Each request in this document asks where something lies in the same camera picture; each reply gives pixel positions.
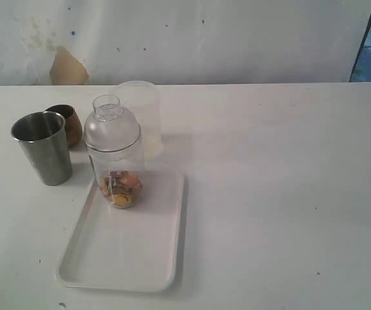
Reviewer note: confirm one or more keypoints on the clear domed shaker lid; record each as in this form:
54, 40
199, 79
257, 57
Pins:
110, 127

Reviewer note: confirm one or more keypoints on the white rectangular plastic tray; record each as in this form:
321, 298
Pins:
130, 250

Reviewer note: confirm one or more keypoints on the clear plastic shaker cup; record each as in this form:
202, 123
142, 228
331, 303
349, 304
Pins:
130, 159

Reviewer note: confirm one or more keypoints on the stainless steel cup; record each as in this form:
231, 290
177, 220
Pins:
42, 137

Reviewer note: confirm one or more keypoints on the translucent frosted plastic cup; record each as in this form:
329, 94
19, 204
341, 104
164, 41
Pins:
143, 100

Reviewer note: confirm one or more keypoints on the black metal window post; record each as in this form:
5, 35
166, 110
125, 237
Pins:
367, 29

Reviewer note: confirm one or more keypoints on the pile of brown cubes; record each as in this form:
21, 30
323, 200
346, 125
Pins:
122, 189

